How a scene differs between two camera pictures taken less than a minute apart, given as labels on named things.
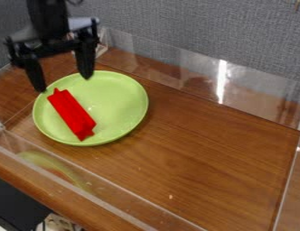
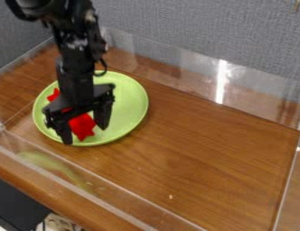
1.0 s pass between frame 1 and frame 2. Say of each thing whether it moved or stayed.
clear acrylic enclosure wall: stayed
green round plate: stayed
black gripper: moved
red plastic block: stayed
